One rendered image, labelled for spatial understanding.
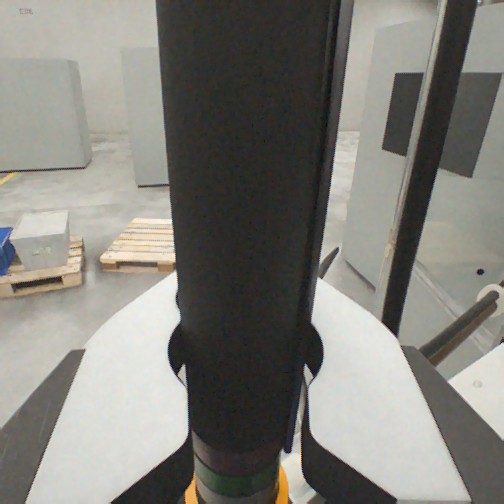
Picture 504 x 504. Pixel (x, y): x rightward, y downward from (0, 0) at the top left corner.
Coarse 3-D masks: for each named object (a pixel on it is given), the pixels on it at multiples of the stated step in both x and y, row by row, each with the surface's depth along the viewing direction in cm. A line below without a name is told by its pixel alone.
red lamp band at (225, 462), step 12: (192, 432) 11; (204, 444) 10; (276, 444) 11; (204, 456) 11; (216, 456) 10; (228, 456) 10; (240, 456) 10; (252, 456) 10; (264, 456) 10; (216, 468) 11; (228, 468) 10; (240, 468) 10; (252, 468) 10
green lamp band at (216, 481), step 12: (276, 456) 11; (204, 468) 11; (264, 468) 11; (276, 468) 12; (204, 480) 11; (216, 480) 11; (228, 480) 11; (240, 480) 11; (252, 480) 11; (264, 480) 11; (228, 492) 11; (240, 492) 11; (252, 492) 11
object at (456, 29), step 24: (456, 0) 10; (456, 24) 11; (456, 48) 11; (432, 72) 12; (456, 72) 11; (432, 96) 12; (432, 120) 12; (432, 144) 12; (432, 168) 13; (408, 192) 14; (408, 216) 14; (408, 240) 14; (408, 264) 15; (384, 312) 17; (480, 312) 28; (456, 336) 26
